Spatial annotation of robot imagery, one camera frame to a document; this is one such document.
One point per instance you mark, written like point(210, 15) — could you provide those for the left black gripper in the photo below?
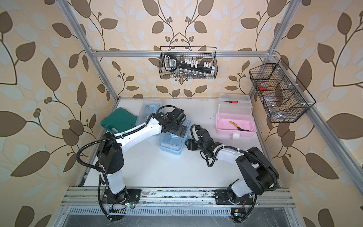
point(179, 131)

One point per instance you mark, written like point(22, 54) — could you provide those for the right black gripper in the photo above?
point(191, 145)

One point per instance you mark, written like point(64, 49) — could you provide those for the blue toolbox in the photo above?
point(173, 144)
point(148, 107)

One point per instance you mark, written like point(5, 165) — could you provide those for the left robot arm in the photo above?
point(111, 159)

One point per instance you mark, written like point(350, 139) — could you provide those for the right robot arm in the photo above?
point(258, 174)

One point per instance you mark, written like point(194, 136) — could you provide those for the pink toolbox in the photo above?
point(240, 113)

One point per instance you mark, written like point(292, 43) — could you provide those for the red small screwdriver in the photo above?
point(230, 101)

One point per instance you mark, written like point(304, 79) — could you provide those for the green tool case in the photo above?
point(119, 121)

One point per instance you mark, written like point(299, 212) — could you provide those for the black socket set holder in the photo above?
point(171, 64)

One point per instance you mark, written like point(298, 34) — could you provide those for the yellow handled pliers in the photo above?
point(238, 128)

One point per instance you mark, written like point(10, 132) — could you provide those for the back wire basket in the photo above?
point(200, 53)

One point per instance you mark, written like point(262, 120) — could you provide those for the wire basket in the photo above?
point(287, 98)
point(200, 53)

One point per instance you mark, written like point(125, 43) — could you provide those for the right wire basket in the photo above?
point(287, 98)

